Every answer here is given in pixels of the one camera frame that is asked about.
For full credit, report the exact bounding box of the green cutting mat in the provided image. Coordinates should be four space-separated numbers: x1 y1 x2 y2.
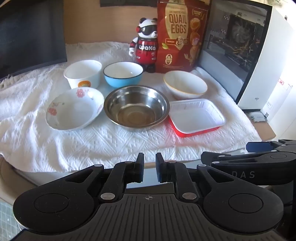
0 200 18 241

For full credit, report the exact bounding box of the red and white rectangular tray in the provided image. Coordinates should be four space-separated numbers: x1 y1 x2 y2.
167 98 226 138

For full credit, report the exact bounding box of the white conical bowl gold rim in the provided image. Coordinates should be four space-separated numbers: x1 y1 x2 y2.
163 70 208 101

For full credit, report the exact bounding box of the blue enamel bowl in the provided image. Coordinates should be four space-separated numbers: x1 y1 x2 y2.
103 62 144 88

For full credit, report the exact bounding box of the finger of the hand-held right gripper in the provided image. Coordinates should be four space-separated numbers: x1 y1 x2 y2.
246 139 296 154
201 150 296 168

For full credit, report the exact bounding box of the black monitor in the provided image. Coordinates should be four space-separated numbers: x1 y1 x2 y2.
0 0 67 80

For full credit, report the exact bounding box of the stainless steel bowl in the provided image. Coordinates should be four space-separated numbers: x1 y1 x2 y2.
103 85 170 132

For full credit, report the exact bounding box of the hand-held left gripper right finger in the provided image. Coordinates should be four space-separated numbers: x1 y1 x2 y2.
155 152 234 202

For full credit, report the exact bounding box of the white computer case glass panel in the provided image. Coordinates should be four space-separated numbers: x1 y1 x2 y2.
199 0 296 142

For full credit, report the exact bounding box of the red snack bag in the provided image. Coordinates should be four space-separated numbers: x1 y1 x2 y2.
155 0 212 73

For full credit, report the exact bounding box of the white textured cloth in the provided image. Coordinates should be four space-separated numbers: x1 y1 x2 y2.
0 41 263 173

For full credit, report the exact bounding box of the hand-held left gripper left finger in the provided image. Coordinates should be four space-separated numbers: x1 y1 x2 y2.
62 152 145 202

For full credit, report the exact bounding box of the panda figurine in red suit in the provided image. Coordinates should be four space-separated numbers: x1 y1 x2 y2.
129 17 159 73

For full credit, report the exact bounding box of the white floral bowl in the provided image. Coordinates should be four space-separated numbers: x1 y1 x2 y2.
45 87 105 131

